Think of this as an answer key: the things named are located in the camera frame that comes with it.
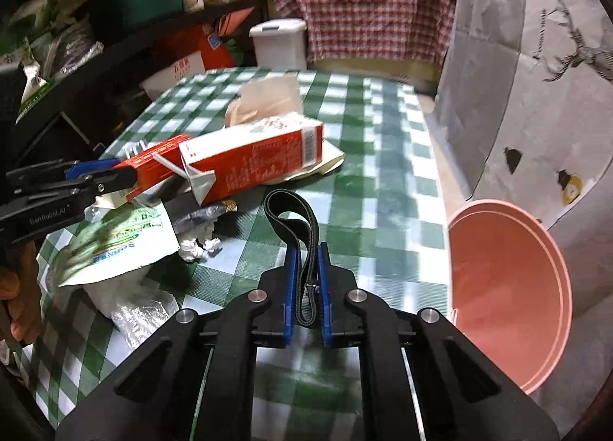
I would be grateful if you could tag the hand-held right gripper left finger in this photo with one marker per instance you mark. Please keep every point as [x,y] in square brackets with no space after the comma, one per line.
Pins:
[289,297]

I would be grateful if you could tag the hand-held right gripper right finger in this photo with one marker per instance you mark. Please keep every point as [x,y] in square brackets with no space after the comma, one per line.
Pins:
[328,299]

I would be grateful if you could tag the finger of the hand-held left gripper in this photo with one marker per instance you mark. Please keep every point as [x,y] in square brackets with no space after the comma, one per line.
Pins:
[112,180]
[88,168]

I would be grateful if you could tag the small red carton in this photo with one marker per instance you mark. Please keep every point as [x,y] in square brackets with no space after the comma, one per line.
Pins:
[153,170]

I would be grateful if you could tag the pink plastic bin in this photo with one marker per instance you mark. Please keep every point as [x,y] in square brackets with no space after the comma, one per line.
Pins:
[507,287]

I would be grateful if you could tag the person's left hand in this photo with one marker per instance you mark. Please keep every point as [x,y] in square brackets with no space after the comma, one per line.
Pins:
[21,297]

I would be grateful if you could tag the white green plastic bag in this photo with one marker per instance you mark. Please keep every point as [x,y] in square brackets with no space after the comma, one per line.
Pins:
[115,240]

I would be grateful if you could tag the dark foil wrapper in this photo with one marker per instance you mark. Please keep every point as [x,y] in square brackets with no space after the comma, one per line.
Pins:
[191,217]

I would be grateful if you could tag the green white packet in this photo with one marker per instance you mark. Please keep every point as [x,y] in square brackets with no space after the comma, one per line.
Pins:
[33,86]

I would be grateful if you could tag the crumpled white tissue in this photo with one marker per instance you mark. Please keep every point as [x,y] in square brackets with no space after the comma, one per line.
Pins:
[196,244]

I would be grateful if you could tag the black shelf rack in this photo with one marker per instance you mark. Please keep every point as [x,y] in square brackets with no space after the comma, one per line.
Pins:
[119,58]

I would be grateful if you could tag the white cardboard box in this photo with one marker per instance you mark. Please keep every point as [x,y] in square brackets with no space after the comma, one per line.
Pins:
[175,77]

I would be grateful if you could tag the green checkered tablecloth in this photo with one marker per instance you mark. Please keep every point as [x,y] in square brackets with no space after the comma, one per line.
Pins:
[383,192]

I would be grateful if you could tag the grey plastic bag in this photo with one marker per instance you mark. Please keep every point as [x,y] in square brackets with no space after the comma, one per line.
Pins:
[76,46]

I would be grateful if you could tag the clear plastic wrap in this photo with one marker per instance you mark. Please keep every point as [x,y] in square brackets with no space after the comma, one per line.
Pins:
[134,314]

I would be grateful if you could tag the large red milk carton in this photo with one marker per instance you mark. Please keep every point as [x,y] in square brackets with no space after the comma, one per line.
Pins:
[258,153]

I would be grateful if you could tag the red gift bag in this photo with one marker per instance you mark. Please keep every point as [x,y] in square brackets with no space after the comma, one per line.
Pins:
[201,48]

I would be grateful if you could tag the white lidded bin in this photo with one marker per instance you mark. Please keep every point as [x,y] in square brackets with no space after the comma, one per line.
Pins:
[280,46]

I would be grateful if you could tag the deer print paper cover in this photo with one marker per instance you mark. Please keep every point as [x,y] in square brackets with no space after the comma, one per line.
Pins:
[536,101]

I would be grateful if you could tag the red plaid shirt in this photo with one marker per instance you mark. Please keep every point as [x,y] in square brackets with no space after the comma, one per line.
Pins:
[364,5]

